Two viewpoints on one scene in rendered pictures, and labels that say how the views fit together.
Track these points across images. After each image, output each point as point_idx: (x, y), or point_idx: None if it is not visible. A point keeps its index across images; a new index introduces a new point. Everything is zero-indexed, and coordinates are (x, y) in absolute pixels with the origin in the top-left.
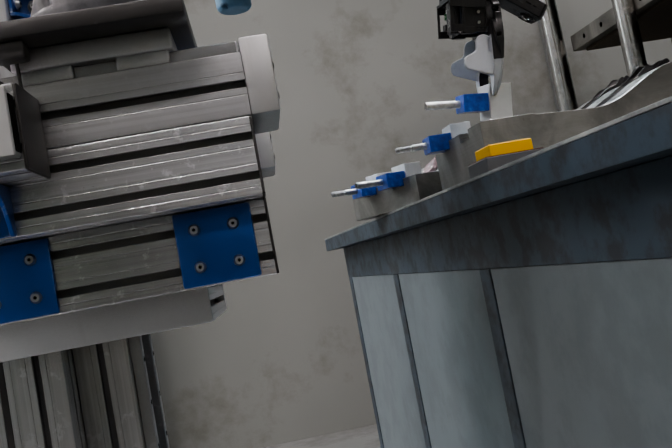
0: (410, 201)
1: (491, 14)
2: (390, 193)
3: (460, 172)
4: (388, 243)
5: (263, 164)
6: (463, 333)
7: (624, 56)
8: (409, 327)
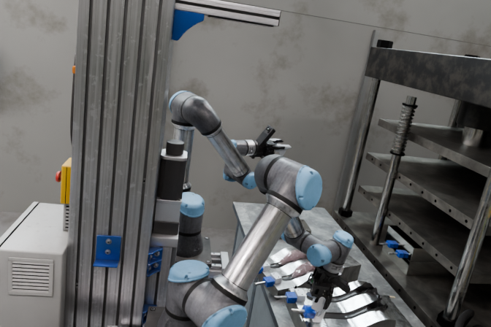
0: (272, 294)
1: (329, 293)
2: None
3: (294, 317)
4: None
5: None
6: None
7: (382, 194)
8: (255, 295)
